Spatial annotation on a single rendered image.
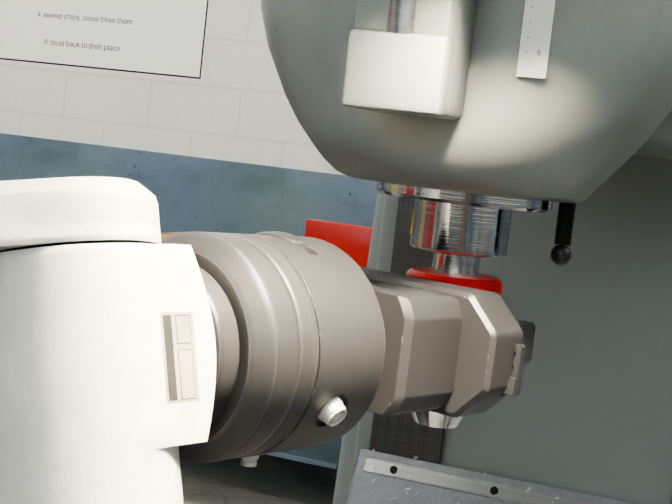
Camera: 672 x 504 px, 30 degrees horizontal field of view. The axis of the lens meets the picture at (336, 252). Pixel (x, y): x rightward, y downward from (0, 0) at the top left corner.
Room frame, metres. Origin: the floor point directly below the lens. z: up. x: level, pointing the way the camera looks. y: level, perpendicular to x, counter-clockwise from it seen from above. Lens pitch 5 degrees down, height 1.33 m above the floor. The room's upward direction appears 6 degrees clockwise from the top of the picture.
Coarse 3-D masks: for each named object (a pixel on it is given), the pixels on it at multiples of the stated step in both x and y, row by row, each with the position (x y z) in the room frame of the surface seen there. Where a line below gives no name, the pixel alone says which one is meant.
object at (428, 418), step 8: (416, 416) 0.60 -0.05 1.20; (424, 416) 0.60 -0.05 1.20; (432, 416) 0.59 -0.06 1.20; (440, 416) 0.59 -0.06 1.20; (448, 416) 0.59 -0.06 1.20; (464, 416) 0.60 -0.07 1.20; (424, 424) 0.60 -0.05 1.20; (432, 424) 0.60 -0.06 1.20; (440, 424) 0.60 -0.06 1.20; (448, 424) 0.60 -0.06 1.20; (456, 424) 0.60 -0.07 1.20
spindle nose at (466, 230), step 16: (416, 208) 0.60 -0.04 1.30; (432, 208) 0.59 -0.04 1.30; (448, 208) 0.59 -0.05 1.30; (464, 208) 0.58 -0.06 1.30; (480, 208) 0.58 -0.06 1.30; (416, 224) 0.60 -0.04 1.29; (432, 224) 0.59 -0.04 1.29; (448, 224) 0.59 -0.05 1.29; (464, 224) 0.58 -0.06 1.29; (480, 224) 0.59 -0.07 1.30; (496, 224) 0.59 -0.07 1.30; (416, 240) 0.60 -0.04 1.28; (432, 240) 0.59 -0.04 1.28; (448, 240) 0.59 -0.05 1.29; (464, 240) 0.58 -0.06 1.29; (480, 240) 0.59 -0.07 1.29; (496, 240) 0.59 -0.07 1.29; (480, 256) 0.59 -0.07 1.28; (496, 256) 0.59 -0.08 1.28
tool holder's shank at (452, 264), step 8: (440, 256) 0.60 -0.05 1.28; (448, 256) 0.60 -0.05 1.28; (456, 256) 0.60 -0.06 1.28; (464, 256) 0.60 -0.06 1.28; (472, 256) 0.59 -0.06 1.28; (432, 264) 0.61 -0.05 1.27; (440, 264) 0.60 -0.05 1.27; (448, 264) 0.60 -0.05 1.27; (456, 264) 0.60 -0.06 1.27; (464, 264) 0.60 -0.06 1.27; (472, 264) 0.60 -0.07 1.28; (440, 272) 0.60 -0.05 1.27; (448, 272) 0.60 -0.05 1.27; (456, 272) 0.60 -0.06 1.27; (464, 272) 0.60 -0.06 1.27; (472, 272) 0.60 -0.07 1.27
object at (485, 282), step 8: (408, 272) 0.60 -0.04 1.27; (416, 272) 0.60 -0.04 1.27; (424, 272) 0.59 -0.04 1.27; (432, 272) 0.60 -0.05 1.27; (440, 280) 0.59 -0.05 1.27; (448, 280) 0.59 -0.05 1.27; (456, 280) 0.59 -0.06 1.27; (464, 280) 0.59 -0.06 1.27; (472, 280) 0.59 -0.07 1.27; (480, 280) 0.59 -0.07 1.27; (488, 280) 0.59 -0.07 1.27; (496, 280) 0.60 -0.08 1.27; (480, 288) 0.59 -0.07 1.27; (488, 288) 0.59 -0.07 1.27; (496, 288) 0.59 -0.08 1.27
